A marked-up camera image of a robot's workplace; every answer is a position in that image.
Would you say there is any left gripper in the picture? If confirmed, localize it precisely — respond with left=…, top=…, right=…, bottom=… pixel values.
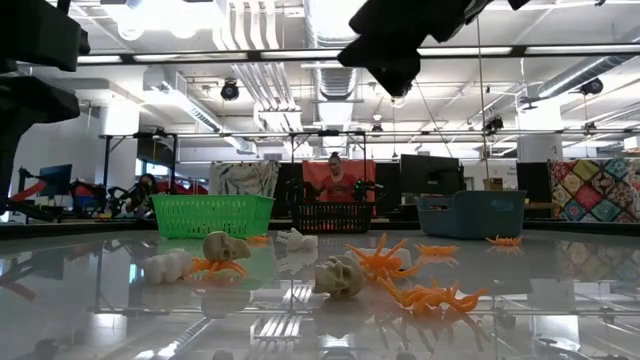
left=0, top=74, right=81, bottom=211

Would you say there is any black curved bar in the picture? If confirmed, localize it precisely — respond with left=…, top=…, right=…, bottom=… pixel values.
left=0, top=199, right=59, bottom=225

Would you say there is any black plastic basket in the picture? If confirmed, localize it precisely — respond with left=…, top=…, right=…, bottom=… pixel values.
left=291, top=202, right=375, bottom=235

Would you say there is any beige plastic skull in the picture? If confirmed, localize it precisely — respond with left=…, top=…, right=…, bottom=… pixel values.
left=202, top=230, right=253, bottom=262
left=312, top=255, right=365, bottom=300

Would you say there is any black computer monitor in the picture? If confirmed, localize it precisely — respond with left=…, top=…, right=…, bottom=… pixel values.
left=516, top=162, right=551, bottom=204
left=39, top=163, right=74, bottom=197
left=399, top=153, right=461, bottom=196

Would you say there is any thin hanging cable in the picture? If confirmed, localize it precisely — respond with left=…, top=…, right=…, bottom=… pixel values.
left=473, top=14, right=490, bottom=181

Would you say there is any teal plastic bin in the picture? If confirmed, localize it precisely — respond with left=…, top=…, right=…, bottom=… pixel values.
left=415, top=189, right=528, bottom=240

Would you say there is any black partition panel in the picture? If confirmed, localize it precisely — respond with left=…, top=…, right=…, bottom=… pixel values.
left=375, top=162, right=401, bottom=217
left=278, top=162, right=304, bottom=219

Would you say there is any silver ventilation duct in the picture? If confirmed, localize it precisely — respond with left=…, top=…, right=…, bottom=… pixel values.
left=303, top=0, right=375, bottom=101
left=519, top=52, right=640, bottom=109

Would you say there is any person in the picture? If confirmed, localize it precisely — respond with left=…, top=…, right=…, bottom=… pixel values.
left=317, top=152, right=359, bottom=203
left=124, top=173, right=160, bottom=216

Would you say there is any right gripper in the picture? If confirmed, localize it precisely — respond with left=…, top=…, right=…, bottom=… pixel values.
left=337, top=0, right=494, bottom=99

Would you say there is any red background bar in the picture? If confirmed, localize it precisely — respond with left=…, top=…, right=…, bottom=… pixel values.
left=9, top=180, right=47, bottom=202

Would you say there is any green plastic basket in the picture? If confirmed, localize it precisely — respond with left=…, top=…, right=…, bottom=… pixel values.
left=149, top=193, right=276, bottom=240

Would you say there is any colourful patchwork quilt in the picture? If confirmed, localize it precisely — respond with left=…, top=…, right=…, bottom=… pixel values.
left=548, top=158, right=640, bottom=224

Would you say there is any leaf print cloth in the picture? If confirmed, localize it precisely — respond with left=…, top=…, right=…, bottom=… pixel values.
left=208, top=160, right=282, bottom=197

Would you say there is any orange cloth backdrop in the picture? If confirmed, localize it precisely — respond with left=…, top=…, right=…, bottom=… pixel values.
left=302, top=159, right=377, bottom=204

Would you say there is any orange plastic spider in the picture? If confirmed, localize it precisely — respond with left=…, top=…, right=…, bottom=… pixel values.
left=485, top=234, right=524, bottom=247
left=345, top=232, right=424, bottom=285
left=414, top=243, right=460, bottom=256
left=185, top=256, right=250, bottom=280
left=377, top=277, right=489, bottom=319

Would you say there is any black overhead frame beam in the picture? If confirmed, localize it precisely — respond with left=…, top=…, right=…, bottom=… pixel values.
left=74, top=43, right=640, bottom=67

